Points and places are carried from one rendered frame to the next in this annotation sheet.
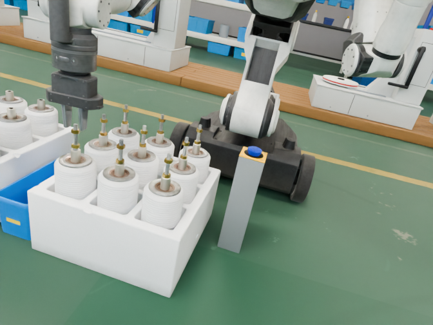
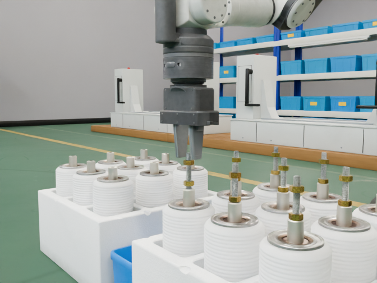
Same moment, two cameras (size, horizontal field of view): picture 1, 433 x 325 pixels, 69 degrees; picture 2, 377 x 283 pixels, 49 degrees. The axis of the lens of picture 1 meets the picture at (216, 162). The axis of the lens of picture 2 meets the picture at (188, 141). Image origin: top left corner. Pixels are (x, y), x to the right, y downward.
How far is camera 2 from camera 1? 0.29 m
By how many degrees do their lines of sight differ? 45
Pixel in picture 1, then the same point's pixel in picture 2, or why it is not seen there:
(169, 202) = (293, 259)
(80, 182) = (186, 231)
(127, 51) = (339, 138)
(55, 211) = (153, 271)
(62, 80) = (173, 94)
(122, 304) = not seen: outside the picture
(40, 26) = (245, 126)
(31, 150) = not seen: hidden behind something
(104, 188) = (207, 237)
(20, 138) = (157, 196)
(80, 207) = (177, 265)
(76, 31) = (185, 31)
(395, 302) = not seen: outside the picture
